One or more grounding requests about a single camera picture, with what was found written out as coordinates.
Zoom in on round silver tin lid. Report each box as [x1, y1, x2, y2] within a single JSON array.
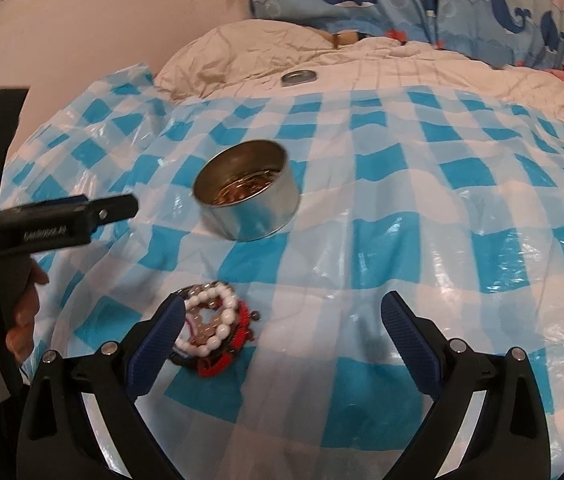
[[282, 70, 319, 86]]

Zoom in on round silver tin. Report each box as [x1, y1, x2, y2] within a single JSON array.
[[193, 140, 303, 242]]

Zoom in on blue white checkered plastic sheet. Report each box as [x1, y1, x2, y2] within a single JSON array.
[[0, 62, 564, 480]]

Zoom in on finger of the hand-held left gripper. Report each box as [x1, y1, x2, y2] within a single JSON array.
[[0, 192, 139, 256]]

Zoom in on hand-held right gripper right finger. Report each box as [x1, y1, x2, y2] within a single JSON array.
[[381, 291, 553, 480]]

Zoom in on white bead bracelet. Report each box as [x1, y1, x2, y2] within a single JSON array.
[[174, 284, 241, 358]]

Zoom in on pile of mixed bracelets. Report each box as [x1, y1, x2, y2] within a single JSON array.
[[169, 282, 263, 378]]

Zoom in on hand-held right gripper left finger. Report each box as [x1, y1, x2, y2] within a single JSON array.
[[16, 292, 187, 480]]

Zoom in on white striped quilt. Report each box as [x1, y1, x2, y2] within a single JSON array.
[[282, 35, 564, 121]]

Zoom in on heap of golden brown jewelry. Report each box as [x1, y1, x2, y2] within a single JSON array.
[[211, 171, 282, 207]]

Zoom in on beige pillow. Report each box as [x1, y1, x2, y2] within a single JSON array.
[[154, 22, 343, 103]]

